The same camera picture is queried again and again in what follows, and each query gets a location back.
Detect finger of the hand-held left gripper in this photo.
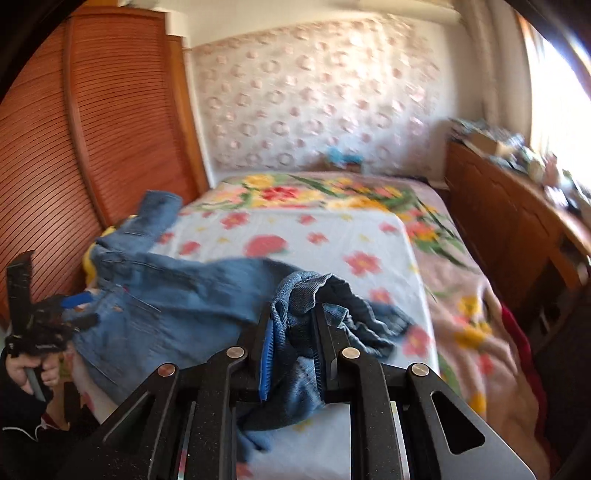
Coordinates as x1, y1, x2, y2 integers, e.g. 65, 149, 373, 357
46, 291, 94, 315
60, 313, 100, 330

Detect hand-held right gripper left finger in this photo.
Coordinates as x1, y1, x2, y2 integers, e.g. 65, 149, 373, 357
55, 302, 278, 480

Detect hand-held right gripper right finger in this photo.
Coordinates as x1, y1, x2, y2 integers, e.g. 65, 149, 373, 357
314, 305, 539, 480

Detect blue denim pants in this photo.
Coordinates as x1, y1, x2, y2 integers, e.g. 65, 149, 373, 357
69, 256, 419, 464
92, 189, 183, 264

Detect person's left hand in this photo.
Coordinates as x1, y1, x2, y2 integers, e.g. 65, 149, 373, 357
6, 351, 63, 391

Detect white floral bedsheet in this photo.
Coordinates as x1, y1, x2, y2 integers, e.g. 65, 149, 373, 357
74, 208, 435, 480

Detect pink floral blanket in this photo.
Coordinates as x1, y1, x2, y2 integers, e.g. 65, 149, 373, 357
178, 171, 550, 480

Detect wooden louvered wardrobe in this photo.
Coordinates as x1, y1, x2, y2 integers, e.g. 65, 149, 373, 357
0, 4, 208, 333

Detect blue plastic item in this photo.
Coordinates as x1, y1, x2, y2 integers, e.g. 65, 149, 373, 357
325, 147, 363, 167

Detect red blanket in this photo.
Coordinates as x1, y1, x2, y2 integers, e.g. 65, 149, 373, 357
501, 305, 550, 416

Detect wooden sideboard cabinet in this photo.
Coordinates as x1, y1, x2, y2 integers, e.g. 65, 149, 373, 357
443, 138, 591, 352

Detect circle-patterned sheer curtain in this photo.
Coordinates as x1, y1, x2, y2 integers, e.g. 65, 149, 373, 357
189, 14, 444, 178

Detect open cardboard box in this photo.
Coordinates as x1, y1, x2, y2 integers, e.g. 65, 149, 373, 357
464, 131, 513, 158

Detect patterned fabric bundle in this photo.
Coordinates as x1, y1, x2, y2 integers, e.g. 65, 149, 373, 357
448, 117, 495, 139

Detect pink figurine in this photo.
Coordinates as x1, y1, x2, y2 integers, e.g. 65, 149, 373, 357
542, 154, 561, 185

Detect beige window curtain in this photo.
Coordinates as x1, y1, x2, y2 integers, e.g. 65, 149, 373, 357
455, 0, 532, 139

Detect wooden-framed window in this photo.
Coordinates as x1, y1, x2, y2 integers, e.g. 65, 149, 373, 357
517, 9, 591, 158

